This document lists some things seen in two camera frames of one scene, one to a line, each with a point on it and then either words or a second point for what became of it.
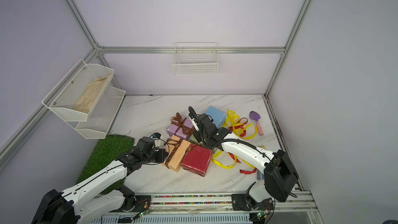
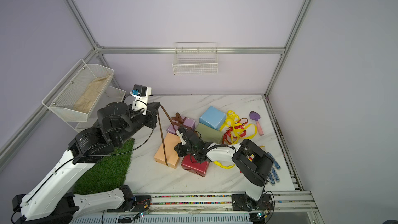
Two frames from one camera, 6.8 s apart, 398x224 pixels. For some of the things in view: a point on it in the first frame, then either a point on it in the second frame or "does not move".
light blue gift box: (218, 117) does not move
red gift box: (197, 159) does not move
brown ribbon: (172, 142) to (177, 121)
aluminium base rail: (296, 207) does not move
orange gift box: (177, 148) does not move
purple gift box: (182, 128) does not move
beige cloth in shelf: (84, 103) does not move
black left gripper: (161, 157) to (151, 113)
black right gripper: (198, 135) to (181, 151)
